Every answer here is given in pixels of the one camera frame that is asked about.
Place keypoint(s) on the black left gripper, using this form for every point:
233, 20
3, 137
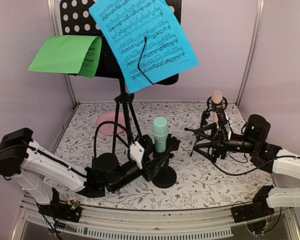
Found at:
155, 165

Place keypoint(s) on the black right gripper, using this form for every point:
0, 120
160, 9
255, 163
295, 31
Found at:
222, 151

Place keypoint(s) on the black tripod shock-mount stand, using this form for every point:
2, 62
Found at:
206, 117

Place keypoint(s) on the teal toy microphone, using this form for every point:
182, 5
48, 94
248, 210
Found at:
160, 133

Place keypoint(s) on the black round-base microphone stand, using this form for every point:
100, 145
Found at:
166, 176

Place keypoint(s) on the pink toy microphone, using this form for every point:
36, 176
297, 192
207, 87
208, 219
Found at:
216, 100

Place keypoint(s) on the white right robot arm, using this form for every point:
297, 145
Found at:
267, 157

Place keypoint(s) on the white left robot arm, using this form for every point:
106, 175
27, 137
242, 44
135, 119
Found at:
24, 160

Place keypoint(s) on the floral patterned table mat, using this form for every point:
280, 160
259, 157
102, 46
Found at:
193, 181

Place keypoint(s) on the blue sheet music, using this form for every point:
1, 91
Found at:
146, 39

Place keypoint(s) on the green sheet music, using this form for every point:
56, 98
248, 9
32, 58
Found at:
84, 52

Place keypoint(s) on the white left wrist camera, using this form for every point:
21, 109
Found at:
136, 152

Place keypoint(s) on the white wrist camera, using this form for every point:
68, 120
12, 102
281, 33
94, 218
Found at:
136, 152
228, 130

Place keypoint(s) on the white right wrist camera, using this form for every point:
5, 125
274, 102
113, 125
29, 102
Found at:
228, 130

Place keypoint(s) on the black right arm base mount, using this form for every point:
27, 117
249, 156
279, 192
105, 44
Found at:
255, 210

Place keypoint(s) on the aluminium frame left rail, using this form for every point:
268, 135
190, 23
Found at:
63, 129

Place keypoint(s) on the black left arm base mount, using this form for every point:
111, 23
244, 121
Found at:
68, 211

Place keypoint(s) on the aluminium front rail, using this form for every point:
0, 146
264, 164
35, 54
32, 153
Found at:
144, 219

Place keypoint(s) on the aluminium right corner post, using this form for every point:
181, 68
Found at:
251, 52

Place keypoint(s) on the aluminium frame corner post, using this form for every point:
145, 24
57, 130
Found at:
62, 55

